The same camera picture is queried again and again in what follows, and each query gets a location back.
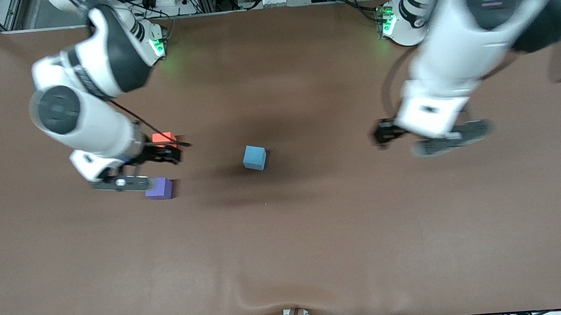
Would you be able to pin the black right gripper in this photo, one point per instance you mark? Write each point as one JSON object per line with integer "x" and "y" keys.
{"x": 156, "y": 152}

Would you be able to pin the light blue foam block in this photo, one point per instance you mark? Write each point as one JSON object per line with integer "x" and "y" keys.
{"x": 254, "y": 157}

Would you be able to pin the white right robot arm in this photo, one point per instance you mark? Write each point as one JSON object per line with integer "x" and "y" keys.
{"x": 82, "y": 123}

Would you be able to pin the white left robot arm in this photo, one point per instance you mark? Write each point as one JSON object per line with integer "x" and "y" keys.
{"x": 452, "y": 54}

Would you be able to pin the orange foam block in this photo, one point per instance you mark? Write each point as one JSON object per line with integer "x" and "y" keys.
{"x": 163, "y": 136}

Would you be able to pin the purple foam block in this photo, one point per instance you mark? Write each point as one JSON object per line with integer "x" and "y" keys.
{"x": 163, "y": 191}

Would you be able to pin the white terminal block row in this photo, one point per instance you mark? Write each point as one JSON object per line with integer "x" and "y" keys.
{"x": 284, "y": 0}

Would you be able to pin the brown table mat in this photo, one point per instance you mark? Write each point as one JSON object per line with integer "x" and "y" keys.
{"x": 286, "y": 227}

